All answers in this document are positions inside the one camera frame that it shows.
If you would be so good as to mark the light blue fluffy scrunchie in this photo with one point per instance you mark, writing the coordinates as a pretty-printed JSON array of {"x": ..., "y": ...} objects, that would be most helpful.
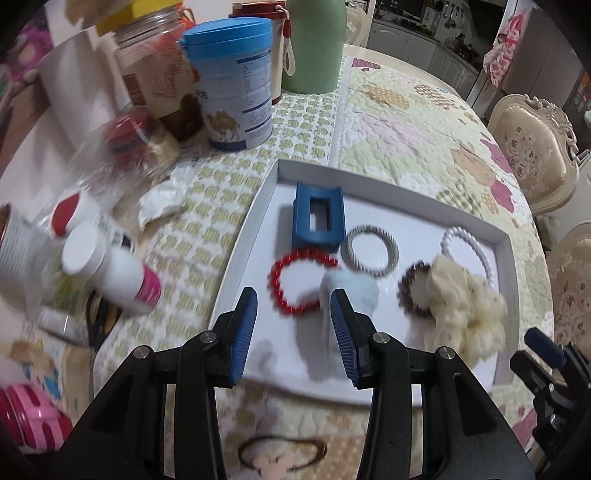
[{"x": 361, "y": 289}]

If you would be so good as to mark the cream ornate chair far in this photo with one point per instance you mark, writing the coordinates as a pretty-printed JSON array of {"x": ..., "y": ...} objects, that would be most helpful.
[{"x": 538, "y": 141}]

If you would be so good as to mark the blue hair claw clip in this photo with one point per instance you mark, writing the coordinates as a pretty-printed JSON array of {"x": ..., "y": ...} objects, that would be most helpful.
[{"x": 318, "y": 218}]

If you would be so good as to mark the white bottle red cap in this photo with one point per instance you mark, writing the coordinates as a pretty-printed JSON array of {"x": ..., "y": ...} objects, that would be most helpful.
[{"x": 72, "y": 210}]

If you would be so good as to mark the plastic bag with red snacks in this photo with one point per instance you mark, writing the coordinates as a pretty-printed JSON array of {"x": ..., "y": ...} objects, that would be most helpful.
[{"x": 118, "y": 156}]

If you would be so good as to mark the patterned quilted table cover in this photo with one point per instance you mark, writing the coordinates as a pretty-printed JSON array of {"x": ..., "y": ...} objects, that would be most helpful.
[{"x": 395, "y": 124}]

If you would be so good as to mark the gold-rimmed white tin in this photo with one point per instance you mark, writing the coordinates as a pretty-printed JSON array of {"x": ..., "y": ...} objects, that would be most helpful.
[{"x": 23, "y": 251}]

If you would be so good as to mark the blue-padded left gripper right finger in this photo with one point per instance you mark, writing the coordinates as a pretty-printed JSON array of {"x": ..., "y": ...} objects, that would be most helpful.
[{"x": 353, "y": 331}]

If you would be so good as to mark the cartoon printed tissue pack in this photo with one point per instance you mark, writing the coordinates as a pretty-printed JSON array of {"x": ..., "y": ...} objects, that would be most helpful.
[{"x": 64, "y": 376}]

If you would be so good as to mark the blue-lidded milk powder can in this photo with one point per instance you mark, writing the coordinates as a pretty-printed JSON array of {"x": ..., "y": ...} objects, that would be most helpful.
[{"x": 232, "y": 58}]

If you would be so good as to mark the brown hair tie pink charm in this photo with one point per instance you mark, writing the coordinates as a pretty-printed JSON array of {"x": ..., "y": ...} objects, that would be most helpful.
[{"x": 283, "y": 465}]

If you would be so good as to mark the green thermos jug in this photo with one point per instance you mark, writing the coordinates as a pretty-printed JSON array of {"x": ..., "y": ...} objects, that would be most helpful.
[{"x": 318, "y": 34}]

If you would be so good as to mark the cream ornate chair near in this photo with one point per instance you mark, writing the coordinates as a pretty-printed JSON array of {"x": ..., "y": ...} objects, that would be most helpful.
[{"x": 570, "y": 276}]

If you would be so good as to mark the pink striped cup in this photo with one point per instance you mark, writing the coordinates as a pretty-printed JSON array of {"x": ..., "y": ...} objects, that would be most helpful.
[{"x": 31, "y": 420}]

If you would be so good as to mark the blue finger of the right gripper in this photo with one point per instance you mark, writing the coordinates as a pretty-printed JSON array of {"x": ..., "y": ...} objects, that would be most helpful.
[{"x": 545, "y": 348}]

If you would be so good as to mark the red-lidded white flask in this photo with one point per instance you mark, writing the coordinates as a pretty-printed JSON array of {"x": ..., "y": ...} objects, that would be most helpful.
[{"x": 283, "y": 62}]

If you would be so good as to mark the paper towel roll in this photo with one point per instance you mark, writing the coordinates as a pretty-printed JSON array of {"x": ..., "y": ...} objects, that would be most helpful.
[{"x": 83, "y": 85}]

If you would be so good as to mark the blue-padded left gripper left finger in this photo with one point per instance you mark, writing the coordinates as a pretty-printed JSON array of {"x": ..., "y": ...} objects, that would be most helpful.
[{"x": 234, "y": 332}]

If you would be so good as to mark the crumpled white tissue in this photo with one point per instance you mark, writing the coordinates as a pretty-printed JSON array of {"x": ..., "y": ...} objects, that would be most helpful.
[{"x": 167, "y": 197}]

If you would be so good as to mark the yellow box on jar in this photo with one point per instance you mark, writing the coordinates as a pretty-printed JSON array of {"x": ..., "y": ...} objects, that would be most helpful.
[{"x": 135, "y": 10}]

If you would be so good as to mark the cream ornate chair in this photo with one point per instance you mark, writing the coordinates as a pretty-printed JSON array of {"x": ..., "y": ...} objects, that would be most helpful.
[
  {"x": 570, "y": 276},
  {"x": 538, "y": 141}
]

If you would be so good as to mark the black scissors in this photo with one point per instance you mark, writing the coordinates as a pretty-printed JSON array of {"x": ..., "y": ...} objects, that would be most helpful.
[{"x": 101, "y": 316}]

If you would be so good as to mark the clear plastic jar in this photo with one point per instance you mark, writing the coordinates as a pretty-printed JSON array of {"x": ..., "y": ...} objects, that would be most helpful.
[{"x": 156, "y": 73}]

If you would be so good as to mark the white shallow tray box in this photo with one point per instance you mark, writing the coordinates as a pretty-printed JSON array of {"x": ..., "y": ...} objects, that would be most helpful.
[{"x": 299, "y": 354}]

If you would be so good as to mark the white bottle pink label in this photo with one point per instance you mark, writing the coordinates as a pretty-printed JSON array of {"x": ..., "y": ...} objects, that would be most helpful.
[{"x": 114, "y": 272}]

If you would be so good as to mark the grey refrigerator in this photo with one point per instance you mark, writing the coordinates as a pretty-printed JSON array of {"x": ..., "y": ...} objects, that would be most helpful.
[{"x": 544, "y": 64}]

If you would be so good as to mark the cream dotted fabric scrunchie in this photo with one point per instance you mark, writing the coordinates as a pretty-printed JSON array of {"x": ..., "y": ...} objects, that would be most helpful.
[{"x": 468, "y": 313}]

